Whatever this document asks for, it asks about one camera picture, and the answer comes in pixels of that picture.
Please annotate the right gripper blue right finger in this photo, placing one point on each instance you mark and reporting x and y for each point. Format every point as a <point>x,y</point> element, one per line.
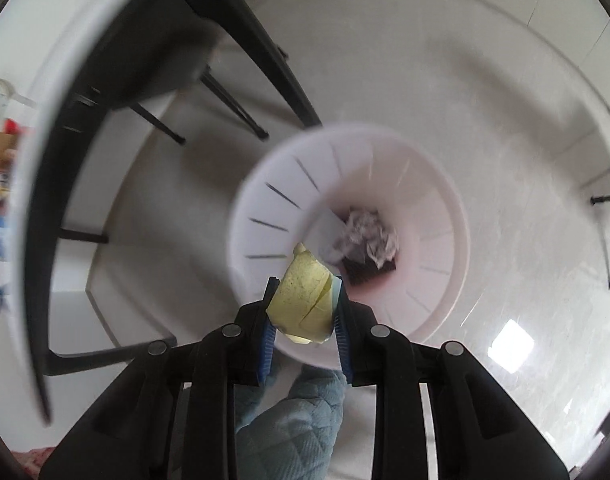
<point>341,333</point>

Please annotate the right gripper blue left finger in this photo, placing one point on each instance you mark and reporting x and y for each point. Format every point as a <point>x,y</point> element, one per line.
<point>268,338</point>

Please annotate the yellow paper piece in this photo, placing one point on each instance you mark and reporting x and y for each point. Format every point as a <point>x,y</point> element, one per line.
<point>303,306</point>

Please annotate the crumpled paper trash in bin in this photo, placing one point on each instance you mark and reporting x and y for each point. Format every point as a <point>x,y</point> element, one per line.
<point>366,248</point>

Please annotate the white plastic trash bin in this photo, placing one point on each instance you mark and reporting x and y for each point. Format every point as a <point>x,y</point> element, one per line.
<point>371,206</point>

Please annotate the person's legs in grey trousers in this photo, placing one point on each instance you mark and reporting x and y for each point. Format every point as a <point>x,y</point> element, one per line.
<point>295,438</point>

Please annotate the white round table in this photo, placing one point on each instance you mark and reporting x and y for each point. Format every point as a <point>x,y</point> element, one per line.
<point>41,42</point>

